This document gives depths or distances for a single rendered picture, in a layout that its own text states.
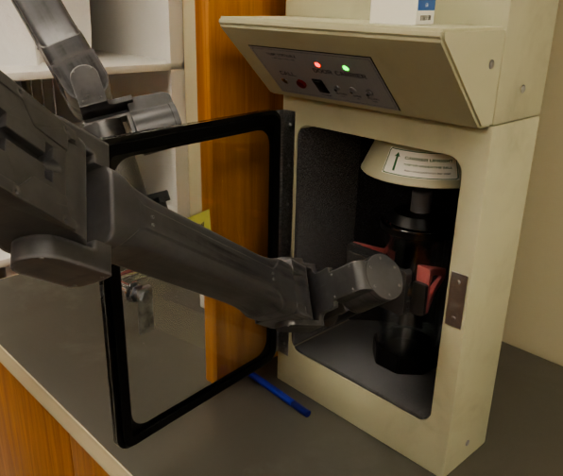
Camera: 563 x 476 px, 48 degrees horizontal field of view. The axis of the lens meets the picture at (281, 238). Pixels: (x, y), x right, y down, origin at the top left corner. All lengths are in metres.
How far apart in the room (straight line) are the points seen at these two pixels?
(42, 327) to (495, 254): 0.84
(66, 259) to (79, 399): 0.64
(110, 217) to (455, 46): 0.35
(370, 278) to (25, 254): 0.41
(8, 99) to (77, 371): 0.77
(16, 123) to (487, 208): 0.51
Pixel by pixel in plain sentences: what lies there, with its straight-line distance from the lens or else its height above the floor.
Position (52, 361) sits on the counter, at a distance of 1.17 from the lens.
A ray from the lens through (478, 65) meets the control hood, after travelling 0.66.
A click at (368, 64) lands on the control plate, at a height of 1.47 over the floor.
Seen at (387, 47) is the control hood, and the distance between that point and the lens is 0.65.
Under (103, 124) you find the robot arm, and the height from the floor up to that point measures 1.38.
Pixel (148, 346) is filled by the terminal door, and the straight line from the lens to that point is 0.81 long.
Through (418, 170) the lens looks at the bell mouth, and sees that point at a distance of 0.80.
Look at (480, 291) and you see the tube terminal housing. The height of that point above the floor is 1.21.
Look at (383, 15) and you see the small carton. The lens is 0.68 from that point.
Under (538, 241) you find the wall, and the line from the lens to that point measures 1.20.
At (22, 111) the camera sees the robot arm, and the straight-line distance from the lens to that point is 0.42.
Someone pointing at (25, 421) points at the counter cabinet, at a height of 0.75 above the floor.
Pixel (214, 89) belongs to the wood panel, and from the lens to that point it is 0.88.
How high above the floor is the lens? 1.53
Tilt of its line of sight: 21 degrees down
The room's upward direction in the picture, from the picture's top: 1 degrees clockwise
